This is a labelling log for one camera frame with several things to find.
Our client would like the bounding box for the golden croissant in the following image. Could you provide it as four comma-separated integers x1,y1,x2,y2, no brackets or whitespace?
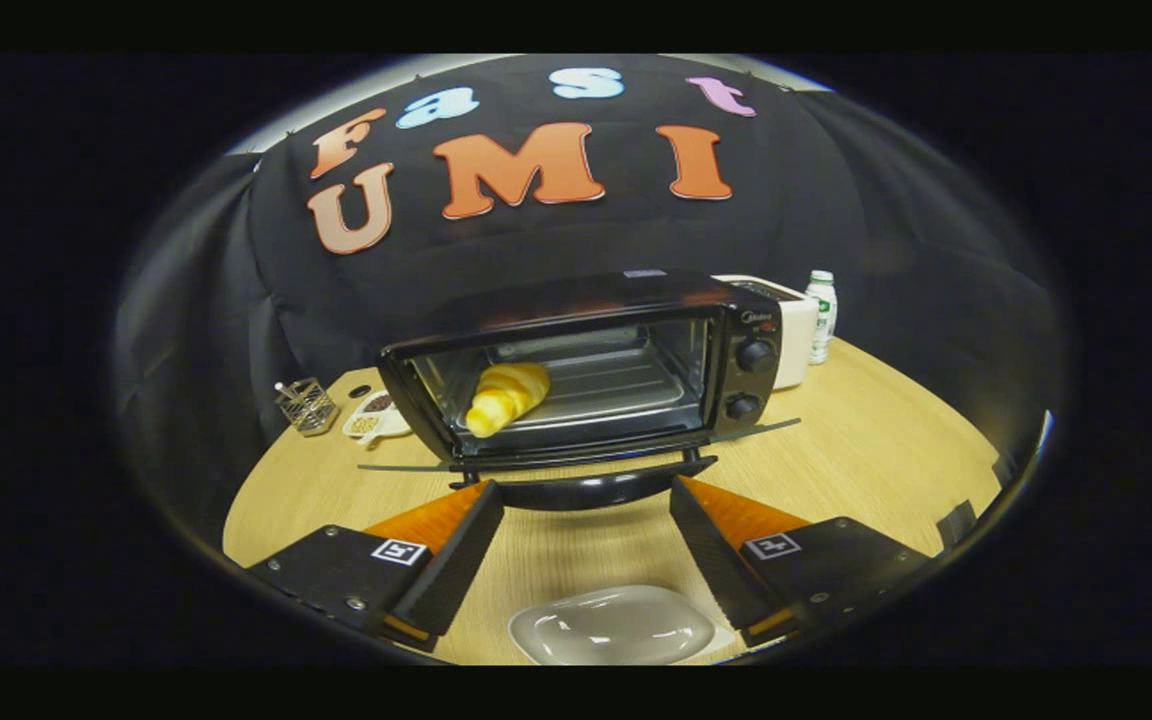
464,362,552,439

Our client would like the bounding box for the small white bottle green label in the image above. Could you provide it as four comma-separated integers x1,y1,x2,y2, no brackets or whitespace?
804,270,839,366

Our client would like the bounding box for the wire mesh basket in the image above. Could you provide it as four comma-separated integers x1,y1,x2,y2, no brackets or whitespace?
274,377,340,438

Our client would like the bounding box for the white plate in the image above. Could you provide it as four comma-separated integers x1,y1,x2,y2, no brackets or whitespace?
508,585,717,666

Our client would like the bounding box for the white boxy appliance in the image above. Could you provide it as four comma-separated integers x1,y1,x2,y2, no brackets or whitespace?
714,274,821,391

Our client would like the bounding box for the black toaster oven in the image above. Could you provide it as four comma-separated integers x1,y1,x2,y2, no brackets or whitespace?
356,268,802,512

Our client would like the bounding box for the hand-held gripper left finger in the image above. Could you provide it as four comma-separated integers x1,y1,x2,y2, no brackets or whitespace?
246,480,505,653

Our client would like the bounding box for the black table cable slot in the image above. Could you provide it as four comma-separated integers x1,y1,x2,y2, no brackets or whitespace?
938,499,979,549

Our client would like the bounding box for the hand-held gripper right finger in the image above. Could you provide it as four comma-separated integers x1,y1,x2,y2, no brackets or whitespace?
669,475,937,649

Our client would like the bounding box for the white divided snack dish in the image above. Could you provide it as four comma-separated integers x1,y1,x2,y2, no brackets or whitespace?
342,389,413,446

